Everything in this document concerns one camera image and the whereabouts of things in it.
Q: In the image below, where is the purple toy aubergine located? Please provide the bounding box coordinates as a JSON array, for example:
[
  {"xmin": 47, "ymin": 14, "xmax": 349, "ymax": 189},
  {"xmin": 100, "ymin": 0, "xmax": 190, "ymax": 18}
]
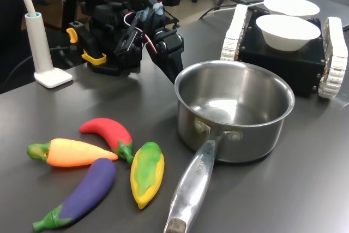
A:
[{"xmin": 32, "ymin": 157, "xmax": 117, "ymax": 232}]

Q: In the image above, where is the yellow green toy corn cob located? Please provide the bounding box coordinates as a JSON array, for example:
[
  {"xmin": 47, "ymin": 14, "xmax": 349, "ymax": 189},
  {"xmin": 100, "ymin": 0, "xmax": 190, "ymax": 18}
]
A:
[{"xmin": 130, "ymin": 141, "xmax": 165, "ymax": 210}]

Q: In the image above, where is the steel pan with long handle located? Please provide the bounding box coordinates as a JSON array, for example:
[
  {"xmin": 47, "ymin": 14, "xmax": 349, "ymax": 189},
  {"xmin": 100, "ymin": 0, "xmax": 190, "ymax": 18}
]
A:
[{"xmin": 163, "ymin": 60, "xmax": 296, "ymax": 233}]

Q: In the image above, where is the tracked vehicle with white tracks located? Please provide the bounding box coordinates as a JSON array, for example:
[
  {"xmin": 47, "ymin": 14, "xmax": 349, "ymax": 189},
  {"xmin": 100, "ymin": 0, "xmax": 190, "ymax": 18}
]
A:
[{"xmin": 220, "ymin": 4, "xmax": 349, "ymax": 99}]

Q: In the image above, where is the white post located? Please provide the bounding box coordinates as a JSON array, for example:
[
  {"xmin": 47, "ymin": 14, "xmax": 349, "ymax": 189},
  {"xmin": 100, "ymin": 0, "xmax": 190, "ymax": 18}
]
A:
[{"xmin": 13, "ymin": 0, "xmax": 74, "ymax": 89}]

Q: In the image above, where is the black and yellow clamp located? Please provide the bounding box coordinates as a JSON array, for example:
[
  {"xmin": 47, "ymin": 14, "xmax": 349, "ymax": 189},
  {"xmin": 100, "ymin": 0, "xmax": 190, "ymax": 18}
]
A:
[{"xmin": 66, "ymin": 21, "xmax": 107, "ymax": 67}]

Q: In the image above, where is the orange toy carrot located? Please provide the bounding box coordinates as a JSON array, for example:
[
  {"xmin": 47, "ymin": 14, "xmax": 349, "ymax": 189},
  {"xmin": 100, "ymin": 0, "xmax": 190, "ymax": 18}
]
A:
[{"xmin": 26, "ymin": 138, "xmax": 119, "ymax": 168}]

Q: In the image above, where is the pale grey putty lump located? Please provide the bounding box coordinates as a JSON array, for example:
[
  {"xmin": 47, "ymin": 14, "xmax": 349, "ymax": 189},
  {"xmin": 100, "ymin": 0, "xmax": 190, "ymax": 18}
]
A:
[{"xmin": 140, "ymin": 3, "xmax": 165, "ymax": 21}]

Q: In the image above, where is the white bowl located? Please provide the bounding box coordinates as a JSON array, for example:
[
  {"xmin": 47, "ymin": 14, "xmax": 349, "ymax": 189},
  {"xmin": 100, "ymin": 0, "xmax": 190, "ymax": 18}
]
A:
[
  {"xmin": 255, "ymin": 14, "xmax": 322, "ymax": 52},
  {"xmin": 263, "ymin": 0, "xmax": 320, "ymax": 17}
]

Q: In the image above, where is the red toy chilli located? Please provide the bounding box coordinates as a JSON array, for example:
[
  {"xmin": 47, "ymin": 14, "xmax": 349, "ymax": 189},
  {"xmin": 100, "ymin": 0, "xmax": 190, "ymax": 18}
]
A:
[{"xmin": 79, "ymin": 117, "xmax": 135, "ymax": 165}]

